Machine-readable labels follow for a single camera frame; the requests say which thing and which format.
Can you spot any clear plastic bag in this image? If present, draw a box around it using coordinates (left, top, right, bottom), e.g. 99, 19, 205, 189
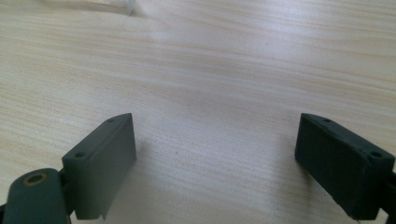
40, 0, 135, 17

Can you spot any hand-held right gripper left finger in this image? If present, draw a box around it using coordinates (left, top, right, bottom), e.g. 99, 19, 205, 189
61, 112, 137, 221

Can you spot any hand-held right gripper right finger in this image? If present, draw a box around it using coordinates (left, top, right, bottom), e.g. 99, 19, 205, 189
294, 112, 396, 221

